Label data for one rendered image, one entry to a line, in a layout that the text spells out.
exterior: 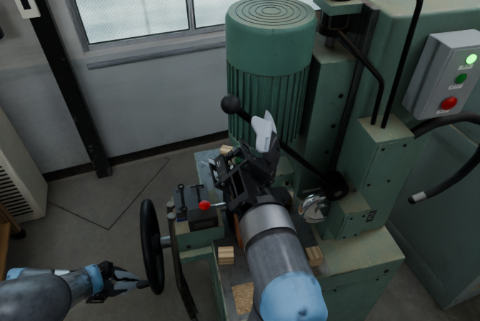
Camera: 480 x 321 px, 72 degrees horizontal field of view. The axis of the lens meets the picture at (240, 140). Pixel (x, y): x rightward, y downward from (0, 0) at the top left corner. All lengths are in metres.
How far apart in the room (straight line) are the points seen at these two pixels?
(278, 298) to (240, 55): 0.42
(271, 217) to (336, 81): 0.37
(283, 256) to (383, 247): 0.77
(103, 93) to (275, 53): 1.67
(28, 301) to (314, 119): 0.61
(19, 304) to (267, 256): 0.37
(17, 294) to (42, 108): 1.71
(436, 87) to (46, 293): 0.76
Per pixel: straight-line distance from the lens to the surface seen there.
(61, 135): 2.36
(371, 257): 1.14
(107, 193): 2.40
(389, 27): 0.67
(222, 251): 0.92
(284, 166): 0.93
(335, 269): 1.09
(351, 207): 0.86
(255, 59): 0.62
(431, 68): 0.72
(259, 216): 0.45
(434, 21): 0.72
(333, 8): 0.67
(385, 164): 0.77
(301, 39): 0.62
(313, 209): 0.90
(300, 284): 0.41
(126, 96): 2.20
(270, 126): 0.58
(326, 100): 0.74
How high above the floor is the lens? 1.74
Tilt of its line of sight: 42 degrees down
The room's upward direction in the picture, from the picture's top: straight up
